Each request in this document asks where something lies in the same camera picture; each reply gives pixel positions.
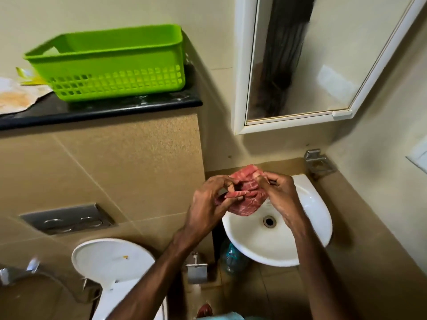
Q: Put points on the person's right hand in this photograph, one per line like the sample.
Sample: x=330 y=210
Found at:
x=283 y=196

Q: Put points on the person's left hand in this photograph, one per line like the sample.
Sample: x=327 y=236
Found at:
x=205 y=209

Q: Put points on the red checkered cloth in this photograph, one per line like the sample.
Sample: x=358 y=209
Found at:
x=250 y=199

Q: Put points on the white wash basin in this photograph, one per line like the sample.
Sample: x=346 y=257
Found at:
x=253 y=243

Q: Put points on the white framed mirror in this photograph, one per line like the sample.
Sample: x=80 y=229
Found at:
x=300 y=63

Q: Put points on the person's left forearm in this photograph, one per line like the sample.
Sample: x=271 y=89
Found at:
x=156 y=279

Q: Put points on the person's right forearm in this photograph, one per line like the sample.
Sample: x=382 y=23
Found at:
x=317 y=273

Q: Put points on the metal sink drain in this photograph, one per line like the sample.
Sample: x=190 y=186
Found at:
x=269 y=221

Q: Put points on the person's left red sandal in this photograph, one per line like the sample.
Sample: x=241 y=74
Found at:
x=204 y=311

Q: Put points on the blue plastic bottle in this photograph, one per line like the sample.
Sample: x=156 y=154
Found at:
x=232 y=258

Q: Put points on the chrome toilet paper holder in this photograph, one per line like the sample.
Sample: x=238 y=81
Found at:
x=196 y=268

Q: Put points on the chrome flush plate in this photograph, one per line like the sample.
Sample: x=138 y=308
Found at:
x=66 y=219

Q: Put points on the black stone shelf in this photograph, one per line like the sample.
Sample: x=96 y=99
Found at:
x=100 y=108

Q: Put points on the green plastic basket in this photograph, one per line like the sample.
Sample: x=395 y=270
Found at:
x=110 y=63

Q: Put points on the crumpled stained paper wrapper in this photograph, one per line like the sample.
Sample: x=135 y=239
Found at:
x=16 y=96

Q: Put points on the yellow plastic scoop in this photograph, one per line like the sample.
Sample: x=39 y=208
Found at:
x=28 y=76

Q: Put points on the chrome wall soap holder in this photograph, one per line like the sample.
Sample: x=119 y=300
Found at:
x=318 y=163

